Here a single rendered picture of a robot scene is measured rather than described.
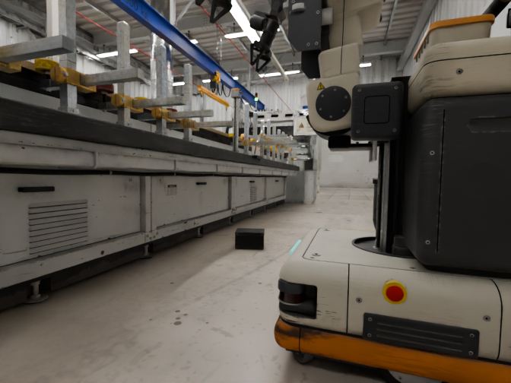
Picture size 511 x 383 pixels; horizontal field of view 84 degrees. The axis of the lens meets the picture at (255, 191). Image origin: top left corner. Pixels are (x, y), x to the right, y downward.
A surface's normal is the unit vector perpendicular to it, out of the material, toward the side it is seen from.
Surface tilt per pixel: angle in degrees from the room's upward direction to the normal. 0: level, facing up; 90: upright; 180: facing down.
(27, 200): 90
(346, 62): 90
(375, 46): 90
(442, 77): 90
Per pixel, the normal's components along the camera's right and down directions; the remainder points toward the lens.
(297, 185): -0.32, 0.04
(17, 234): 0.95, 0.04
